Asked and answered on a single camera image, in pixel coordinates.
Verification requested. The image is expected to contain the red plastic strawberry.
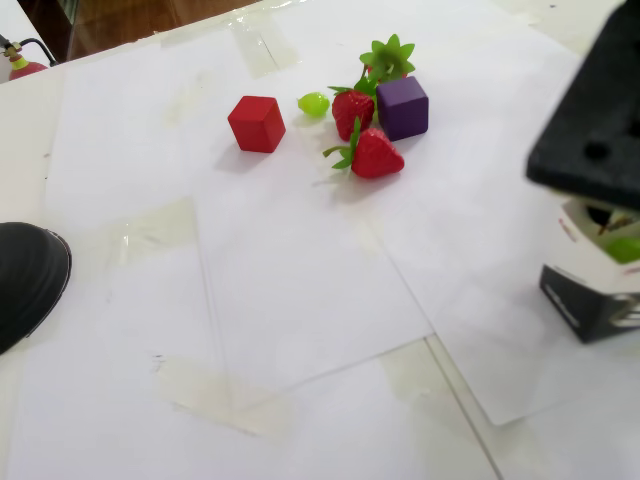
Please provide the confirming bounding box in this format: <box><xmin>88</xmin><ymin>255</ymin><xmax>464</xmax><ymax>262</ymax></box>
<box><xmin>327</xmin><ymin>74</ymin><xmax>379</xmax><ymax>143</ymax></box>
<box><xmin>322</xmin><ymin>116</ymin><xmax>406</xmax><ymax>180</ymax></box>
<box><xmin>358</xmin><ymin>33</ymin><xmax>417</xmax><ymax>85</ymax></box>

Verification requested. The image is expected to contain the green plastic grape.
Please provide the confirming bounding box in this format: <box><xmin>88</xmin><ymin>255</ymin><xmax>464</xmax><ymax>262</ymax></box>
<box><xmin>602</xmin><ymin>234</ymin><xmax>640</xmax><ymax>265</ymax></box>
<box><xmin>296</xmin><ymin>91</ymin><xmax>332</xmax><ymax>119</ymax></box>

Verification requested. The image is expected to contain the purple wooden cube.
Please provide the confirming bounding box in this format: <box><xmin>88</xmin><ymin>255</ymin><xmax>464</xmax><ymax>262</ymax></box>
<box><xmin>375</xmin><ymin>75</ymin><xmax>430</xmax><ymax>143</ymax></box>

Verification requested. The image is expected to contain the white and black cardboard box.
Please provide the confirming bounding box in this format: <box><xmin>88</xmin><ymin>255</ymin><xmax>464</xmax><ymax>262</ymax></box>
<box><xmin>538</xmin><ymin>197</ymin><xmax>640</xmax><ymax>345</ymax></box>

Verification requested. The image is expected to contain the red wooden cube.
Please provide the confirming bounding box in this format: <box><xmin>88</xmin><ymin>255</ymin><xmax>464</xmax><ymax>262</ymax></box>
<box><xmin>227</xmin><ymin>95</ymin><xmax>287</xmax><ymax>153</ymax></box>

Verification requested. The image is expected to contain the translucent tape strip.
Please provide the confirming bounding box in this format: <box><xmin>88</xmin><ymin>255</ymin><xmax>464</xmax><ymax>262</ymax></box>
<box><xmin>377</xmin><ymin>344</ymin><xmax>454</xmax><ymax>401</ymax></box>
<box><xmin>102</xmin><ymin>197</ymin><xmax>197</xmax><ymax>264</ymax></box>
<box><xmin>155</xmin><ymin>353</ymin><xmax>296</xmax><ymax>437</ymax></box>
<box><xmin>227</xmin><ymin>9</ymin><xmax>304</xmax><ymax>80</ymax></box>

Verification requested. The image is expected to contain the black round object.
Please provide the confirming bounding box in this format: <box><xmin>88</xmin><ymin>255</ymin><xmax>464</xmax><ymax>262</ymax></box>
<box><xmin>0</xmin><ymin>221</ymin><xmax>74</xmax><ymax>357</ymax></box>

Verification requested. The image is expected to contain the red fire extinguisher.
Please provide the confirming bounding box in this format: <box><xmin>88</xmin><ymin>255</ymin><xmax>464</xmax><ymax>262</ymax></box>
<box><xmin>0</xmin><ymin>33</ymin><xmax>60</xmax><ymax>84</ymax></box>

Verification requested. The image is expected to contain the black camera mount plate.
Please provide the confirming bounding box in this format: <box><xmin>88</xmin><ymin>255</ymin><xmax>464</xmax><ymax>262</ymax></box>
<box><xmin>524</xmin><ymin>0</ymin><xmax>640</xmax><ymax>211</ymax></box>

